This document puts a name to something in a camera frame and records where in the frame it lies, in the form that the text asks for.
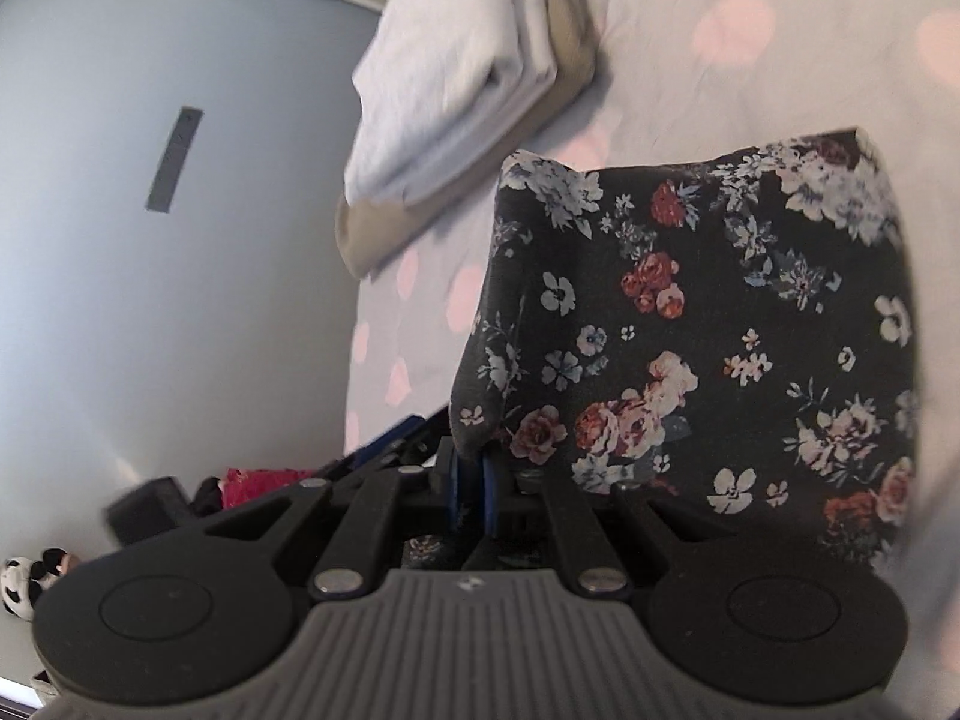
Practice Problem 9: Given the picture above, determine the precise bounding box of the black and white plush toy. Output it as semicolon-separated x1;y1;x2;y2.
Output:
0;547;80;620

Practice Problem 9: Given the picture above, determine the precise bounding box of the folded beige garment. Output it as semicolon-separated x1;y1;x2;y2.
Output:
335;0;597;278

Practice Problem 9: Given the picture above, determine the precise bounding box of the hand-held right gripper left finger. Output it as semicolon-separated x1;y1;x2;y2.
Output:
202;439;470;593

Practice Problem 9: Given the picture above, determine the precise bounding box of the dark floral garment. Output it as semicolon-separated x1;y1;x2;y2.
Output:
405;127;925;578

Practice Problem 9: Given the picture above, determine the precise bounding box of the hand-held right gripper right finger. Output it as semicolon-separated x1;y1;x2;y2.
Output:
484;457;736;593

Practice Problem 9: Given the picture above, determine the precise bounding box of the folded white garment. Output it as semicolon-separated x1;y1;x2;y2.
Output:
343;0;560;207

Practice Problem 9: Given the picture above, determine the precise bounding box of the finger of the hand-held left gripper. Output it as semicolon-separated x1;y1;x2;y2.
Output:
330;412;451;477

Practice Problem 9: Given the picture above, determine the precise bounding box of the bed with pink-dotted sheet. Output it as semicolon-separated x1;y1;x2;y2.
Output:
343;0;960;593

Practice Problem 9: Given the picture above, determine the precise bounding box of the red cloth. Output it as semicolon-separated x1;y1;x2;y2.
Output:
221;467;316;509

